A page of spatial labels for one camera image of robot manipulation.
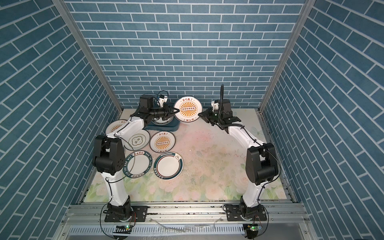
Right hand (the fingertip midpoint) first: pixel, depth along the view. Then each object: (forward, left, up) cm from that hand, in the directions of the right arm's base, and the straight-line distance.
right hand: (196, 112), depth 86 cm
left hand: (+1, +10, 0) cm, 10 cm away
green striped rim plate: (-23, +16, -25) cm, 37 cm away
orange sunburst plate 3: (+4, +5, 0) cm, 6 cm away
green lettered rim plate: (+8, +28, -20) cm, 35 cm away
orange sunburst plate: (+5, +63, -23) cm, 67 cm away
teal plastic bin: (+6, +18, -22) cm, 29 cm away
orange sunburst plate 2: (-6, +24, -24) cm, 34 cm away
